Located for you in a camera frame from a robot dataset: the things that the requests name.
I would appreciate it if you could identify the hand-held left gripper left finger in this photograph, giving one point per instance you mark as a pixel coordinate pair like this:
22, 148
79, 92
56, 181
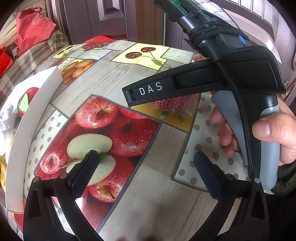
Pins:
83, 172

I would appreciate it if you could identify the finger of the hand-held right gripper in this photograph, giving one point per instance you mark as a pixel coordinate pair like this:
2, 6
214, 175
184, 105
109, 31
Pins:
150, 89

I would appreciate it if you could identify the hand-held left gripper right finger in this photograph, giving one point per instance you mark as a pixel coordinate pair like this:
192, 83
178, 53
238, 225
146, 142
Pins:
205, 172

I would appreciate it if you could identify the white cardboard box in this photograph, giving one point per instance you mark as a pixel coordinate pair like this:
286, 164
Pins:
34, 129

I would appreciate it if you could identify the white sock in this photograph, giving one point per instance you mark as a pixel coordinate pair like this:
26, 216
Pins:
7, 118

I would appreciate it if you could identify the person's right hand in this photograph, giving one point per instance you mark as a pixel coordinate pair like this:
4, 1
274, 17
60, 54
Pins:
284, 132

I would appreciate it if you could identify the fruit printed tablecloth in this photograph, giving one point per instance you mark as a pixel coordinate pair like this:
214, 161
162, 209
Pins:
143, 185

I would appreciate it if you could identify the brown panelled door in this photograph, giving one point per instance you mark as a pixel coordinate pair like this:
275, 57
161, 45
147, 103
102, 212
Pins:
111, 14

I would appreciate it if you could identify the plaid covered bench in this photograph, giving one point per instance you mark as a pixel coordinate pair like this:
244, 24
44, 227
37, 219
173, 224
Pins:
25, 61

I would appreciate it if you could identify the cream foam rolls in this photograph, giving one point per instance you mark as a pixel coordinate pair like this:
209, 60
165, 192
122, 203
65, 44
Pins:
8, 37

